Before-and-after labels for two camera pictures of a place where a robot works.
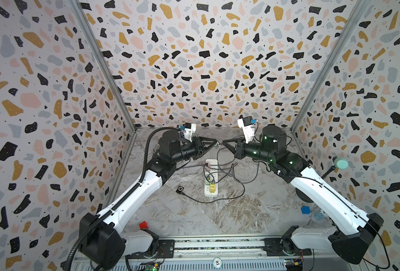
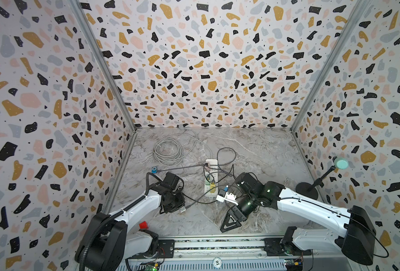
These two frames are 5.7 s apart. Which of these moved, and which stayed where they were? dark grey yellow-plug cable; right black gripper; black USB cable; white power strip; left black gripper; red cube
Moved: right black gripper; left black gripper; dark grey yellow-plug cable
Stayed: red cube; black USB cable; white power strip
